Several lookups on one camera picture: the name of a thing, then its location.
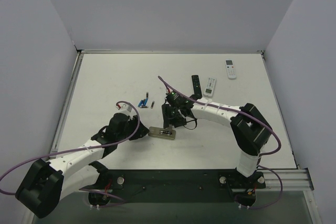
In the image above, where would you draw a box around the beige white remote control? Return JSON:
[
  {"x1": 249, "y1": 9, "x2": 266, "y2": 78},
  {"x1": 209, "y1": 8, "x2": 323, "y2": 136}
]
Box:
[{"x1": 148, "y1": 125, "x2": 176, "y2": 140}]

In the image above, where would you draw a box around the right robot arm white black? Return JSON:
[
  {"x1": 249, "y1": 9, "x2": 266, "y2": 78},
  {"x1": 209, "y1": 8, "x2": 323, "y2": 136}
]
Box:
[{"x1": 161, "y1": 91, "x2": 271, "y2": 177}]

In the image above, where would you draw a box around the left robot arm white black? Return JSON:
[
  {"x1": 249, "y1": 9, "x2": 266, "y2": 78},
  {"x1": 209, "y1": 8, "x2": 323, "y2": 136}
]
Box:
[{"x1": 15, "y1": 113, "x2": 149, "y2": 218}]

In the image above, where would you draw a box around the black remote control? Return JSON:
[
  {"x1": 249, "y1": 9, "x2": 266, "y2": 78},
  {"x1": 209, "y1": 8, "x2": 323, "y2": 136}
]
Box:
[{"x1": 192, "y1": 75, "x2": 202, "y2": 99}]

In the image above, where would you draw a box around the small white remote control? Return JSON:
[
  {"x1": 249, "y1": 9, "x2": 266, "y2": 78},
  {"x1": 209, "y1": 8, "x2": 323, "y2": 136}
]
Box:
[{"x1": 204, "y1": 77, "x2": 216, "y2": 98}]

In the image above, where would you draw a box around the white remote with display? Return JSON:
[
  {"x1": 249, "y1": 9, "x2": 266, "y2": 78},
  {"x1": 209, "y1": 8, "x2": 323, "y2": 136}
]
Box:
[{"x1": 225, "y1": 59, "x2": 237, "y2": 80}]

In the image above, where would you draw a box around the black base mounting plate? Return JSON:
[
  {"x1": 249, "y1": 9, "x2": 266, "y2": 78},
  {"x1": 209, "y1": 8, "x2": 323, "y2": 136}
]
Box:
[{"x1": 87, "y1": 169, "x2": 266, "y2": 206}]

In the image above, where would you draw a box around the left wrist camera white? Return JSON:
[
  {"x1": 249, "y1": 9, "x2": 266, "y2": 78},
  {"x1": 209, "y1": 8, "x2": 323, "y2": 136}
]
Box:
[{"x1": 118, "y1": 104, "x2": 132, "y2": 116}]

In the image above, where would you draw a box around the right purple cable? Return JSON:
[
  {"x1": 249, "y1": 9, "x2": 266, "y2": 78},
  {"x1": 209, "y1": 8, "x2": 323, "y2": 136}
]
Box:
[{"x1": 157, "y1": 76, "x2": 284, "y2": 210}]

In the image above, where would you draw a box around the purple cable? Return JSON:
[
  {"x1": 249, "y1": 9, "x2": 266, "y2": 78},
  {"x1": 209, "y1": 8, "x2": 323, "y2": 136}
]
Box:
[
  {"x1": 157, "y1": 76, "x2": 284, "y2": 210},
  {"x1": 0, "y1": 100, "x2": 141, "y2": 208}
]

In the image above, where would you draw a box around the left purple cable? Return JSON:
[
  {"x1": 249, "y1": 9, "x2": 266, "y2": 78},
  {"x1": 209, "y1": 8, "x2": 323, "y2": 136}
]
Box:
[{"x1": 0, "y1": 100, "x2": 141, "y2": 208}]

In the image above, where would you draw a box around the aluminium frame rail left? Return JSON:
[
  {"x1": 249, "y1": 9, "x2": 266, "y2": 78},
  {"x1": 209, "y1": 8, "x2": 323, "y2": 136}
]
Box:
[{"x1": 50, "y1": 50, "x2": 83, "y2": 154}]

